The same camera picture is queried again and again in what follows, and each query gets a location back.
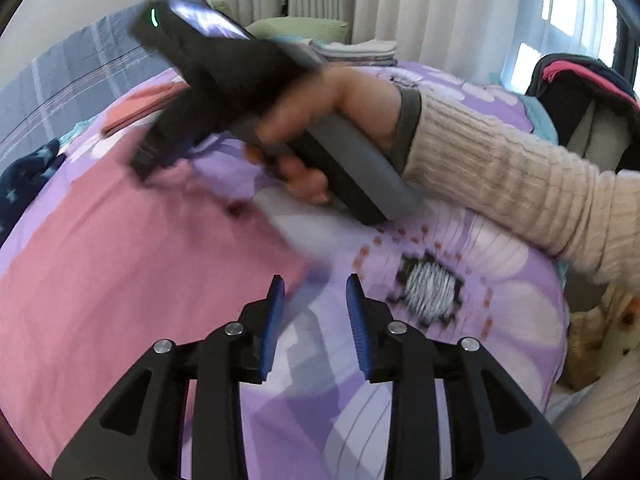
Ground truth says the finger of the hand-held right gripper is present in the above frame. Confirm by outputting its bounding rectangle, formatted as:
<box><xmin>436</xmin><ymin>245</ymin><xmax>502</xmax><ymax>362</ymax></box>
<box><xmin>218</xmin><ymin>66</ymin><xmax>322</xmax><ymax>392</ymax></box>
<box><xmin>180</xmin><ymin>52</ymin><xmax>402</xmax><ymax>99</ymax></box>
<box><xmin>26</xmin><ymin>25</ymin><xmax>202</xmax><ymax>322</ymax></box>
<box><xmin>130</xmin><ymin>91</ymin><xmax>217</xmax><ymax>182</ymax></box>

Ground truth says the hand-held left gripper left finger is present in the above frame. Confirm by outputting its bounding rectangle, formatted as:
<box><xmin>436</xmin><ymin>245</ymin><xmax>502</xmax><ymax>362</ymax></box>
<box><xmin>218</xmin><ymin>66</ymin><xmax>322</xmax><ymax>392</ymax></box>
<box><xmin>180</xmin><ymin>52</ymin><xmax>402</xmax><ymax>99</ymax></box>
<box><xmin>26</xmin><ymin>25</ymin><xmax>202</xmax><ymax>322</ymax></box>
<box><xmin>52</xmin><ymin>275</ymin><xmax>286</xmax><ymax>480</ymax></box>

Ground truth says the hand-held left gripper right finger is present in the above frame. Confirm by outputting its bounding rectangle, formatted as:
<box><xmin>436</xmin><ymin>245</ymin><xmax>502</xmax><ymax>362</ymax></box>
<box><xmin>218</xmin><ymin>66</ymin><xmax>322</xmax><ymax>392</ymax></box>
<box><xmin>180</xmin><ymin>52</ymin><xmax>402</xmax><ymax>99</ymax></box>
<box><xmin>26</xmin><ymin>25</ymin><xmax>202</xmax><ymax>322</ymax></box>
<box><xmin>346</xmin><ymin>274</ymin><xmax>582</xmax><ymax>480</ymax></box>

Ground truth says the light pink garment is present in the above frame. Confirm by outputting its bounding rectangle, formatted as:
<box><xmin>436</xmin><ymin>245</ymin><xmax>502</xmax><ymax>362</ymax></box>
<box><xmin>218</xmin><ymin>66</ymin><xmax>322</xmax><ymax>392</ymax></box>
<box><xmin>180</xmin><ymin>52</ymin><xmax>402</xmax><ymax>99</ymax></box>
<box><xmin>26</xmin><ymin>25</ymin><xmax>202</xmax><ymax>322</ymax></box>
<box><xmin>0</xmin><ymin>160</ymin><xmax>331</xmax><ymax>471</ymax></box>

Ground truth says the person's right forearm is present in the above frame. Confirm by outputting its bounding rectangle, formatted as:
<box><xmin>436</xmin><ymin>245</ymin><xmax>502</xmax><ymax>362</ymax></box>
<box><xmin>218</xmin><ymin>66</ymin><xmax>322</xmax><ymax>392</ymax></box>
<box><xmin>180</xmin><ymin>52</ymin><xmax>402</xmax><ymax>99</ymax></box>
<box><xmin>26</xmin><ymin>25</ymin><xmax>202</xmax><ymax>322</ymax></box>
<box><xmin>397</xmin><ymin>85</ymin><xmax>640</xmax><ymax>296</ymax></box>

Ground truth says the chair with clothes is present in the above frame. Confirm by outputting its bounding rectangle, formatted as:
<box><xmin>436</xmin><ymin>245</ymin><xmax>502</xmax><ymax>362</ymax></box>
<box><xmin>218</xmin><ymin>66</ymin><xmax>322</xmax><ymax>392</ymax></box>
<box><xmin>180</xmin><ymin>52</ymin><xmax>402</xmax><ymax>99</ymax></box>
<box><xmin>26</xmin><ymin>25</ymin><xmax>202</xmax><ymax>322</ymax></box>
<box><xmin>525</xmin><ymin>52</ymin><xmax>640</xmax><ymax>146</ymax></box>

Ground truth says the person's right hand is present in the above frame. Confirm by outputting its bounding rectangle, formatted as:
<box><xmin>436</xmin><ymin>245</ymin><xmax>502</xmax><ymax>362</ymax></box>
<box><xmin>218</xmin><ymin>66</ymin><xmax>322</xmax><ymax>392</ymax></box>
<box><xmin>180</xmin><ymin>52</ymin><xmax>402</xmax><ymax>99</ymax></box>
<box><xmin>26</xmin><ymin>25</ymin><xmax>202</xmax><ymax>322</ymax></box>
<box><xmin>245</xmin><ymin>65</ymin><xmax>406</xmax><ymax>206</ymax></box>

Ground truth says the salmon folded garment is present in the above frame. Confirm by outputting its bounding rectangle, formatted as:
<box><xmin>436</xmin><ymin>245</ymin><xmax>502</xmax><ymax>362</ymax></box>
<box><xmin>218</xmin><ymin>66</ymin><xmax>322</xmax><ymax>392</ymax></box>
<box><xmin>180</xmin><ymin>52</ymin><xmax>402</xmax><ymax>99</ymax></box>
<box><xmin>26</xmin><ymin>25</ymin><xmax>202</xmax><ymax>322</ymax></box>
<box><xmin>102</xmin><ymin>82</ymin><xmax>191</xmax><ymax>136</ymax></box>

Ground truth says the light green pillow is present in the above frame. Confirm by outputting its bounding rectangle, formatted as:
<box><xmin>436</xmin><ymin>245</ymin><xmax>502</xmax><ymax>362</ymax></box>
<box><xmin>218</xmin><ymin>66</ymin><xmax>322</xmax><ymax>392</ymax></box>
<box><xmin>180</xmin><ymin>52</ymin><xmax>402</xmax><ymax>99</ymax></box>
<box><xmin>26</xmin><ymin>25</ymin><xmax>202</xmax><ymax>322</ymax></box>
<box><xmin>245</xmin><ymin>17</ymin><xmax>351</xmax><ymax>43</ymax></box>

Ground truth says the blue plaid quilt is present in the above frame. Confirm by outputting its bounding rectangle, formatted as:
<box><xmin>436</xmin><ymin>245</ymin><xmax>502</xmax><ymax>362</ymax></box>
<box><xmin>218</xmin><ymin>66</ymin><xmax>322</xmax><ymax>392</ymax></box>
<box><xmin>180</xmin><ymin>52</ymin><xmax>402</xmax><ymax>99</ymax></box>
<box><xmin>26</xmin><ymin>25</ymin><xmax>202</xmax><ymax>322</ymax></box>
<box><xmin>0</xmin><ymin>0</ymin><xmax>211</xmax><ymax>161</ymax></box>

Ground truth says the folded towels stack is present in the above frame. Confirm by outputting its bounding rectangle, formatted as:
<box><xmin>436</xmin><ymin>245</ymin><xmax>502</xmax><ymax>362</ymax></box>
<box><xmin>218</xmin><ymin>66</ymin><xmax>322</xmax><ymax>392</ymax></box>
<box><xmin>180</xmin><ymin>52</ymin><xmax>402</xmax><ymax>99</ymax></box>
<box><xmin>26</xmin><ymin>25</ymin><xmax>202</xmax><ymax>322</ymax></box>
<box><xmin>310</xmin><ymin>37</ymin><xmax>398</xmax><ymax>60</ymax></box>

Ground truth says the purple floral bed sheet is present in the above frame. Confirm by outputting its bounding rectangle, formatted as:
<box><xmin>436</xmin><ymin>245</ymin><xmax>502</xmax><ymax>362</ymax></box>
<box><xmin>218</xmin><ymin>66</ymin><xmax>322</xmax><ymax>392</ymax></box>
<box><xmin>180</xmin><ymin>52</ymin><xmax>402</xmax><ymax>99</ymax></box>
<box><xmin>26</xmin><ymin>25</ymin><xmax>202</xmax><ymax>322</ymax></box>
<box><xmin>0</xmin><ymin>60</ymin><xmax>571</xmax><ymax>480</ymax></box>

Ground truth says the navy star print cloth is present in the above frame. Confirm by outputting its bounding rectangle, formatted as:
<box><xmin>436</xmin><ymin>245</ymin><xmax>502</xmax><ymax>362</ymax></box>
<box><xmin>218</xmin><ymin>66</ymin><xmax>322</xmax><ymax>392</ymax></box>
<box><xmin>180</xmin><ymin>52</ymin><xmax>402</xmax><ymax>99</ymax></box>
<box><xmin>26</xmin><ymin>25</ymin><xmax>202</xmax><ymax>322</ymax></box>
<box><xmin>0</xmin><ymin>137</ymin><xmax>68</xmax><ymax>246</ymax></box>

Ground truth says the white curtain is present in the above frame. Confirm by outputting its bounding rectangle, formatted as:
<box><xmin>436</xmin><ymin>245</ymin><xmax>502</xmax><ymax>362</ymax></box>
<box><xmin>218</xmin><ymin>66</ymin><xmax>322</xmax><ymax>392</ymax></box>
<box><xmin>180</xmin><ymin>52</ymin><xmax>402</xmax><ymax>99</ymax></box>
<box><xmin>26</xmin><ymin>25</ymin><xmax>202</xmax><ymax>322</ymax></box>
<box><xmin>220</xmin><ymin>0</ymin><xmax>551</xmax><ymax>91</ymax></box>

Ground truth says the yellow printed cloth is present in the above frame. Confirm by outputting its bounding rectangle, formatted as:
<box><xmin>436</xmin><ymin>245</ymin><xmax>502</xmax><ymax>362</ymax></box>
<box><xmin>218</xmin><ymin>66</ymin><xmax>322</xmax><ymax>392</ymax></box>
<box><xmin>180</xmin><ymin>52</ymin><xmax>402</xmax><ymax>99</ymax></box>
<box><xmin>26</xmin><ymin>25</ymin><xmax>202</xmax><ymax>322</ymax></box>
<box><xmin>565</xmin><ymin>285</ymin><xmax>640</xmax><ymax>391</ymax></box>

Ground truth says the person's cream sweater torso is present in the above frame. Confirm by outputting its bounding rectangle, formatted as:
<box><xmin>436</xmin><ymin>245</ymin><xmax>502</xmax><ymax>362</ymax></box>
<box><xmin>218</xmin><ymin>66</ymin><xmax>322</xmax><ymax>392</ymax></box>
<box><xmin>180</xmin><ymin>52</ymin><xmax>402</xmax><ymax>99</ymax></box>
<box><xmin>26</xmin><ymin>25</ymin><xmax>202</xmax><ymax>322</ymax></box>
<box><xmin>545</xmin><ymin>350</ymin><xmax>640</xmax><ymax>466</ymax></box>

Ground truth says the grey chair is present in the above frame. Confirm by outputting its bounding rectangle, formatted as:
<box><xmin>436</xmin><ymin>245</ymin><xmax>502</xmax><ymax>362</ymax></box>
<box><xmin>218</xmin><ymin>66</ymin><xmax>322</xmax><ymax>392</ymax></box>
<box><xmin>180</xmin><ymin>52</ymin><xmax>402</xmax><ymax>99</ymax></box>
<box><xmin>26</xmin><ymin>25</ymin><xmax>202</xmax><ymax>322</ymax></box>
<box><xmin>562</xmin><ymin>97</ymin><xmax>640</xmax><ymax>176</ymax></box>

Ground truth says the window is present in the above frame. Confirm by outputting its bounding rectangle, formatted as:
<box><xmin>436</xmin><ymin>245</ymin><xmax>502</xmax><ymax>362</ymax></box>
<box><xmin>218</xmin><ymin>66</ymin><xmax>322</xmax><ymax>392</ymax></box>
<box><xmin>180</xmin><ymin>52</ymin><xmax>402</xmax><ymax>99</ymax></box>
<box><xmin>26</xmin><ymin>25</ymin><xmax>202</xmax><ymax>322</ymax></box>
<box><xmin>515</xmin><ymin>0</ymin><xmax>623</xmax><ymax>91</ymax></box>

